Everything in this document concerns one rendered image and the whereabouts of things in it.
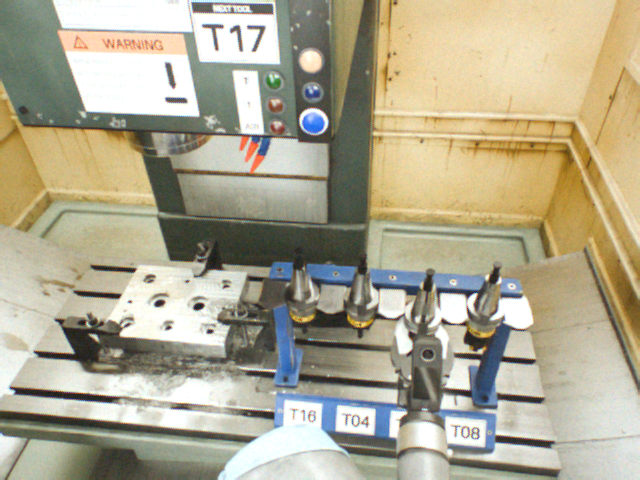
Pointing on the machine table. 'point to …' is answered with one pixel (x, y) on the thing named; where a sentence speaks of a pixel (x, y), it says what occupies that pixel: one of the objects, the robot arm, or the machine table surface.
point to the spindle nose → (165, 143)
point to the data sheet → (125, 14)
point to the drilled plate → (170, 339)
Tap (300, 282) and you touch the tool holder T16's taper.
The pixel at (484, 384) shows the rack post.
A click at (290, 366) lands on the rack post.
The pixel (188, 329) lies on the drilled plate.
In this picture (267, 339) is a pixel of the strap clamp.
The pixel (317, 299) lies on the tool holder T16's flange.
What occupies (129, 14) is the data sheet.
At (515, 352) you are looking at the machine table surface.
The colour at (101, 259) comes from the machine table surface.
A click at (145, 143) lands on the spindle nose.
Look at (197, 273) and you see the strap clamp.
